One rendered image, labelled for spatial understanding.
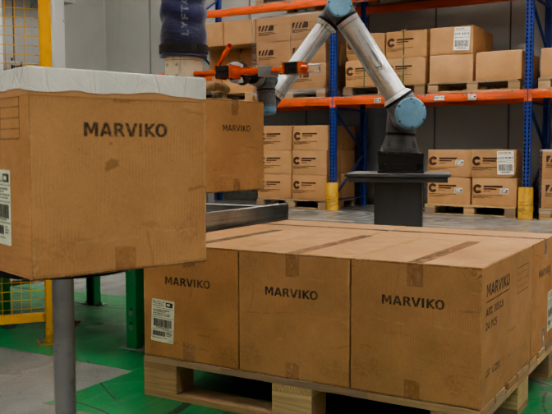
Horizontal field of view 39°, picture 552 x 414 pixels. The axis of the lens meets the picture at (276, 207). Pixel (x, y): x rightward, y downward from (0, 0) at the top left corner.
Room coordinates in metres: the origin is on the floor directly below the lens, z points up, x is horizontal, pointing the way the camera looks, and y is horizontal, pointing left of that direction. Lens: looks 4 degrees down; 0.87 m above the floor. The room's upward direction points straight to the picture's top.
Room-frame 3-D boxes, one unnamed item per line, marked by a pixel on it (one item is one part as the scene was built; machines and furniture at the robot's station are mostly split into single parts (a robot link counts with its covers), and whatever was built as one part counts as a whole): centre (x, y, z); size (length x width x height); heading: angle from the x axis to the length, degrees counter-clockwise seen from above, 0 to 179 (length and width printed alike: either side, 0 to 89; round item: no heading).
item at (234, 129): (3.64, 0.42, 0.88); 0.60 x 0.40 x 0.40; 53
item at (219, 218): (3.46, 0.13, 0.58); 0.70 x 0.03 x 0.06; 149
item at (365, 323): (2.86, -0.30, 0.34); 1.20 x 1.00 x 0.40; 59
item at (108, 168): (1.82, 0.50, 0.82); 0.60 x 0.40 x 0.40; 40
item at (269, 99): (3.80, 0.05, 1.09); 0.12 x 0.09 x 0.12; 1
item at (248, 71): (3.66, 0.19, 1.21); 0.93 x 0.30 x 0.04; 57
